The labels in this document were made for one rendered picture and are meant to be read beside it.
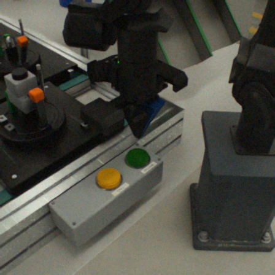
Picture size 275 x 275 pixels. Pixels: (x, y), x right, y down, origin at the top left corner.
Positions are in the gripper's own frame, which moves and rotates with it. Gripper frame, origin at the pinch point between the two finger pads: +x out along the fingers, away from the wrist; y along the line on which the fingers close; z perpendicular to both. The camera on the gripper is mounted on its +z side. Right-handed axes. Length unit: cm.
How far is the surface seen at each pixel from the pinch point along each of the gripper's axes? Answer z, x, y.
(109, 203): -3.4, 9.4, 10.2
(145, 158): -1.6, 7.7, -0.4
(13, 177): 11.5, 7.7, 19.0
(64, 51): 45.6, 8.7, -16.4
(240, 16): 69, 45, -169
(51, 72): 36.5, 7.7, -6.2
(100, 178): 0.6, 7.7, 8.5
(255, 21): 123, 105, -317
